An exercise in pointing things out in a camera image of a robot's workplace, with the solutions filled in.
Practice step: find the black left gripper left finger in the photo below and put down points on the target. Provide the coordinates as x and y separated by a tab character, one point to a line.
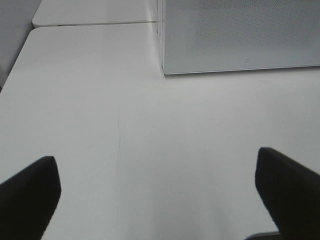
29	199

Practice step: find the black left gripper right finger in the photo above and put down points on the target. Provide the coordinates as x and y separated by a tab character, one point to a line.
291	194

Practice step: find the white microwave door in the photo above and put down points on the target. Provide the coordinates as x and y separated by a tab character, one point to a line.
204	36

